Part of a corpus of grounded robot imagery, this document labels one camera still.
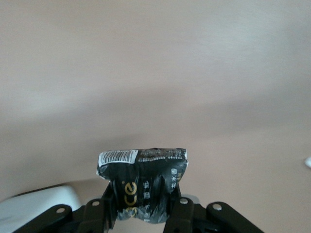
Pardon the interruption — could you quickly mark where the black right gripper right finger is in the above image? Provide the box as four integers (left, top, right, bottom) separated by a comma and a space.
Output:
164, 186, 265, 233

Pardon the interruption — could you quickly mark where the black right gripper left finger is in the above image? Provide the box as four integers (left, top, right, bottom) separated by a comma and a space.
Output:
0, 182, 118, 233

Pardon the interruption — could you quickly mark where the black snack wrapper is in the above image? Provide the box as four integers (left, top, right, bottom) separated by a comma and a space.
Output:
96, 147, 189, 224

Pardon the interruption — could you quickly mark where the white square trash bin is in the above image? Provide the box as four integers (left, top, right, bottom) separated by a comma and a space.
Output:
0, 185, 81, 219

